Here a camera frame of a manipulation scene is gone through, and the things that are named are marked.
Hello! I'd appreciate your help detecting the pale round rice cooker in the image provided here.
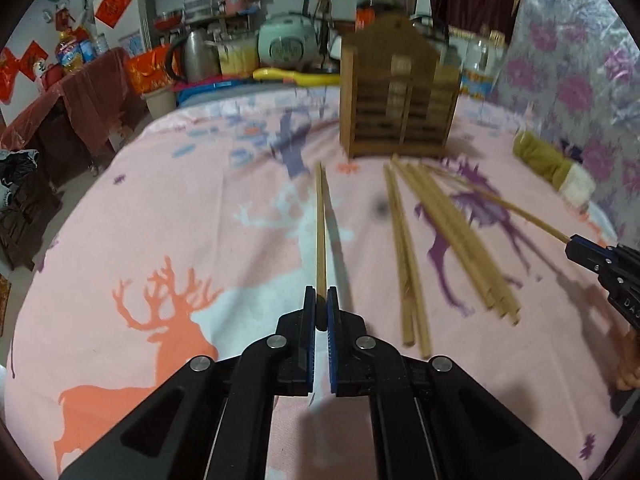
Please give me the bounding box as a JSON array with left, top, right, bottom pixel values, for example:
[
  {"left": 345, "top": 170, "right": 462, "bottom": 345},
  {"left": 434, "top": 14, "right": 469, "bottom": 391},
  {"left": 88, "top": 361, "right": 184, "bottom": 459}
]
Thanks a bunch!
[{"left": 257, "top": 12, "right": 319, "bottom": 69}]

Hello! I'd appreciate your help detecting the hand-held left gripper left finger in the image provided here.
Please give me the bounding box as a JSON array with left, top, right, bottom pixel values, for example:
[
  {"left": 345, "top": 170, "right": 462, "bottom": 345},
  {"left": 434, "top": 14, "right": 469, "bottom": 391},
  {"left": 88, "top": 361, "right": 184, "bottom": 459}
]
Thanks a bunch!
[{"left": 59, "top": 286, "right": 318, "bottom": 480}]

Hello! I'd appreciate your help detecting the floral plastic sheet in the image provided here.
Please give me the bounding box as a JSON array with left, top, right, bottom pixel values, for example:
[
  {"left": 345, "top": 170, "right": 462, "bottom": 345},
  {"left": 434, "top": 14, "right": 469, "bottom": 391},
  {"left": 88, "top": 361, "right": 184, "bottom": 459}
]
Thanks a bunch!
[{"left": 492, "top": 0, "right": 640, "bottom": 251}]

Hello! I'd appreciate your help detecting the group of wooden chopsticks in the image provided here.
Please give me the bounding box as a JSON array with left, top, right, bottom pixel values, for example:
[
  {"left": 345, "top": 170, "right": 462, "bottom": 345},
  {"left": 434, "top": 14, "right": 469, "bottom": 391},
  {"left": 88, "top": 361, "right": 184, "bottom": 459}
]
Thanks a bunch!
[{"left": 382, "top": 154, "right": 523, "bottom": 361}]

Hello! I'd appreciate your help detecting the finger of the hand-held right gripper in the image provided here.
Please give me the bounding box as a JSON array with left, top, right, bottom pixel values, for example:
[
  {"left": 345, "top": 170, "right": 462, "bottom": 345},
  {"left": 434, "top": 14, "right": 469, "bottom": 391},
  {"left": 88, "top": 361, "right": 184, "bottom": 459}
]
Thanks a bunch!
[
  {"left": 565, "top": 245, "right": 615, "bottom": 275},
  {"left": 570, "top": 234, "right": 623, "bottom": 260}
]

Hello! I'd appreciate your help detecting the brown wooden chopstick holder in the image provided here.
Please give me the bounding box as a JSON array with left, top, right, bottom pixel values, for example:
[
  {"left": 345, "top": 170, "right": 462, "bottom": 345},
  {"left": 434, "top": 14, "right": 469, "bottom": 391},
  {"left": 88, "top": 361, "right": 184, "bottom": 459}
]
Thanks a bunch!
[{"left": 339, "top": 14, "right": 462, "bottom": 159}]

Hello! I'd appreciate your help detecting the steel electric kettle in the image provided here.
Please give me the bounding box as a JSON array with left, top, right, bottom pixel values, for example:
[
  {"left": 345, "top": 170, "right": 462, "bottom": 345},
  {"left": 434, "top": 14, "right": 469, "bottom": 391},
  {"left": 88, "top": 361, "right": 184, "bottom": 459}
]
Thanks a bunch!
[{"left": 167, "top": 27, "right": 222, "bottom": 84}]

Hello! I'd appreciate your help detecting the green mitten white cuff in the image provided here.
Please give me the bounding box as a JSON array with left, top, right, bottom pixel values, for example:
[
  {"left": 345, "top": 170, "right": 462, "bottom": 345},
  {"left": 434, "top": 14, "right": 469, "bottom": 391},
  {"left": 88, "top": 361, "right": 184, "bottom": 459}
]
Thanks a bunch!
[{"left": 512, "top": 130, "right": 597, "bottom": 209}]

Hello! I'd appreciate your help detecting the red gift bag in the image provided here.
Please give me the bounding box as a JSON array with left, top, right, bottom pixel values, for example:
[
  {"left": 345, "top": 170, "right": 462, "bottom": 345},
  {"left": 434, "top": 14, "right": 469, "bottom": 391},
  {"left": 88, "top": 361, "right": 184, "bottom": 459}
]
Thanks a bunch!
[{"left": 125, "top": 45, "right": 174, "bottom": 95}]

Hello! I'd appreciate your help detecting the cooking oil bottle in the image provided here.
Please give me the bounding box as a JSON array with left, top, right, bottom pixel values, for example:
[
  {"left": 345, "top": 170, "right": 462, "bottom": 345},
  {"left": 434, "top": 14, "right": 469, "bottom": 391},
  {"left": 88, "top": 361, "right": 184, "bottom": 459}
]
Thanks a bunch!
[{"left": 55, "top": 30, "right": 84, "bottom": 72}]

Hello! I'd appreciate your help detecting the yellow plastic tool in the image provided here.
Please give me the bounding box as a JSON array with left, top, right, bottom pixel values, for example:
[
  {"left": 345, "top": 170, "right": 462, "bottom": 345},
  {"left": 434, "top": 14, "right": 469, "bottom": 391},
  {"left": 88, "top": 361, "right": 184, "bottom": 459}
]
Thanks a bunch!
[{"left": 252, "top": 67, "right": 342, "bottom": 87}]

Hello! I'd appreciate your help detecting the person's right hand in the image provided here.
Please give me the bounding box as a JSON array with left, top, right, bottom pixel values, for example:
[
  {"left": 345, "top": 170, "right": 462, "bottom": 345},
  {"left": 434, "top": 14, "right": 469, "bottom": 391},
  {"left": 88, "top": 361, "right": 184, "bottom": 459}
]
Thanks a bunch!
[{"left": 615, "top": 327, "right": 640, "bottom": 391}]

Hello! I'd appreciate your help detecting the red cloth covered table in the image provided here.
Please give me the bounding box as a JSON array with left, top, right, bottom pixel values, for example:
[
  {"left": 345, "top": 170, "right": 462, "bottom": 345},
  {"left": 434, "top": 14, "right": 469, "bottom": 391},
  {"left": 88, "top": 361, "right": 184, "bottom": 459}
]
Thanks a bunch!
[{"left": 0, "top": 47, "right": 147, "bottom": 181}]

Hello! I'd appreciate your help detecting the red diamond paper decoration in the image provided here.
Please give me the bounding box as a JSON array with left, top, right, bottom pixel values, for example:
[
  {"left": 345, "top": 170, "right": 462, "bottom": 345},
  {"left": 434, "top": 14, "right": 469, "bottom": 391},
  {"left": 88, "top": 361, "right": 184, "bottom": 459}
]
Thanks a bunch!
[{"left": 95, "top": 0, "right": 132, "bottom": 29}]

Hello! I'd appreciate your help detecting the long wooden chopstick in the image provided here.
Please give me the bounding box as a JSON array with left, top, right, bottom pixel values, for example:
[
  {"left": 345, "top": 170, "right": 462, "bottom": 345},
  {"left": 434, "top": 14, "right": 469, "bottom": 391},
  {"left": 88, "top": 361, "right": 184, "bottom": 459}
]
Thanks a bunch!
[
  {"left": 315, "top": 161, "right": 329, "bottom": 292},
  {"left": 425, "top": 164, "right": 573, "bottom": 245}
]

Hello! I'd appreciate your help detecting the dark clothes pile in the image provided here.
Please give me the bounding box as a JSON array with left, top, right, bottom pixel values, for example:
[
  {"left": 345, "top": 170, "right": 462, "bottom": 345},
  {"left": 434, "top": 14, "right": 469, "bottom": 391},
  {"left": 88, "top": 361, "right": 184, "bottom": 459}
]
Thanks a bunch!
[{"left": 0, "top": 150, "right": 62, "bottom": 272}]

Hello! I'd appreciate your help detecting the soy sauce bottle yellow cap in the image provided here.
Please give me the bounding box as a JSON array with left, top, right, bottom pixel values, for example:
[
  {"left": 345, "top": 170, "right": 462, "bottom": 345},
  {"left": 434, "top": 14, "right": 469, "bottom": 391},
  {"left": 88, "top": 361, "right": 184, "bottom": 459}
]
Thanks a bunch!
[{"left": 356, "top": 0, "right": 407, "bottom": 32}]

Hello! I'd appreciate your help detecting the clear plastic bottle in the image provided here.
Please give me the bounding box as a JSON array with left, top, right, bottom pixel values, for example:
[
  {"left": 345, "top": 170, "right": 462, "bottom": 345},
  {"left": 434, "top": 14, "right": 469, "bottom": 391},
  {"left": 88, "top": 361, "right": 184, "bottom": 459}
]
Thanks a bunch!
[{"left": 460, "top": 25, "right": 502, "bottom": 99}]

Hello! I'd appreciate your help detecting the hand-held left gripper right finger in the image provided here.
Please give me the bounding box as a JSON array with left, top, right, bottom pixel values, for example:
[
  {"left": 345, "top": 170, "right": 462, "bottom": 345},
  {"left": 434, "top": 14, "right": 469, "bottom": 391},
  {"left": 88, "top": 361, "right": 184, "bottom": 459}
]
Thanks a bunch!
[{"left": 326, "top": 286, "right": 585, "bottom": 480}]

